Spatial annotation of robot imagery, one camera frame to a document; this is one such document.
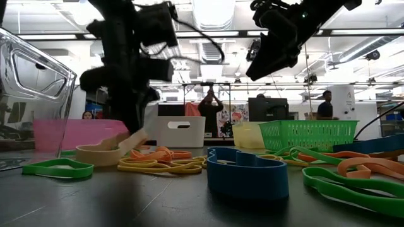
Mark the silver ceiling duct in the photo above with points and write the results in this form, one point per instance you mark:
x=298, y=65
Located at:
x=213, y=19

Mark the orange hanging cloth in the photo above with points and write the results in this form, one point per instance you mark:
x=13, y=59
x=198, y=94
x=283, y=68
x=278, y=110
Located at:
x=191, y=110

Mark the wide blue rubber band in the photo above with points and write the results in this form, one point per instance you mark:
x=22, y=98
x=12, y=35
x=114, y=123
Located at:
x=249, y=183

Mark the clear plastic bin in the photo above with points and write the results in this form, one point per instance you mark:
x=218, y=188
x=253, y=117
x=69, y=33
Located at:
x=38, y=104

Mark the black monitor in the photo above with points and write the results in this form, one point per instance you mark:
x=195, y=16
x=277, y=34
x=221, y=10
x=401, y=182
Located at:
x=268, y=110

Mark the green lattice basket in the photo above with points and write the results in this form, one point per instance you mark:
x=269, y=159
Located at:
x=309, y=135

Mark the white plastic basket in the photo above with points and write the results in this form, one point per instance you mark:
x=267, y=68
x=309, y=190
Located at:
x=192, y=132

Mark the yellow rubber band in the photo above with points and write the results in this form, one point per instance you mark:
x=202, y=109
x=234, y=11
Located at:
x=293, y=163
x=202, y=160
x=176, y=170

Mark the green rubber band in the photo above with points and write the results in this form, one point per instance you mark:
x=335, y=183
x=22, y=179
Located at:
x=67, y=153
x=311, y=154
x=57, y=172
x=347, y=194

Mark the black ceiling camera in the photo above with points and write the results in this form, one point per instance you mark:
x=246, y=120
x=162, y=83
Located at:
x=253, y=50
x=373, y=55

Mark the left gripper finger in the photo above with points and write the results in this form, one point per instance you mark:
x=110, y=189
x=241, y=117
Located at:
x=126, y=110
x=149, y=94

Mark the yellow plastic basket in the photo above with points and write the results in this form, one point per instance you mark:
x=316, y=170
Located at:
x=247, y=135

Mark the large blue rubber band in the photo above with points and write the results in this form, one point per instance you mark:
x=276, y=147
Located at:
x=372, y=145

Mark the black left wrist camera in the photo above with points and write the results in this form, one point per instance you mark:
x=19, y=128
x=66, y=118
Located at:
x=154, y=23

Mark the orange rubber band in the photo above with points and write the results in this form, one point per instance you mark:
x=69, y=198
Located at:
x=334, y=155
x=356, y=171
x=158, y=154

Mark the tan rubber band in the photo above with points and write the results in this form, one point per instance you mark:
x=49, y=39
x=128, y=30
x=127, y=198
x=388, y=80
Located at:
x=94, y=156
x=388, y=154

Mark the grey hanging cloth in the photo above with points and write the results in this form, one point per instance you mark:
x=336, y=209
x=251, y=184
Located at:
x=151, y=119

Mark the person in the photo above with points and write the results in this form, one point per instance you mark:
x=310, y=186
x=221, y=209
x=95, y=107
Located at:
x=87, y=115
x=260, y=95
x=210, y=116
x=325, y=108

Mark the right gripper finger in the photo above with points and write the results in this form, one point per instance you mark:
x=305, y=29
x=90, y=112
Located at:
x=279, y=25
x=271, y=56

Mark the patterned hanging cloth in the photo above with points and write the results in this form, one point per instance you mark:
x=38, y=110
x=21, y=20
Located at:
x=235, y=116

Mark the black diagonal frame strut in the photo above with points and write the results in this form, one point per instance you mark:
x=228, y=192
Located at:
x=378, y=120

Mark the pink plastic basket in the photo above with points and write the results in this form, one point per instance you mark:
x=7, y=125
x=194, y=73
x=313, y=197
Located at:
x=79, y=135

